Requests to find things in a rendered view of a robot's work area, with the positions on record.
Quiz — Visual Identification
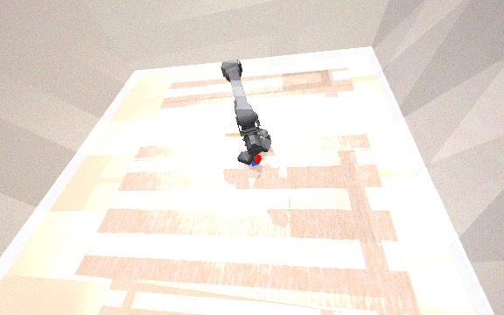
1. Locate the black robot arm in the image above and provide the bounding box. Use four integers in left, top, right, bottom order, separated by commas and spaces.
220, 59, 272, 156

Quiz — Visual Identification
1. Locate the red cube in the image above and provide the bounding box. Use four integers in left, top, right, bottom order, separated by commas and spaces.
253, 155, 262, 164

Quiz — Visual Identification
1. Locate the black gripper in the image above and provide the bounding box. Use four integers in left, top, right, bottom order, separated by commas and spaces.
237, 128, 268, 165

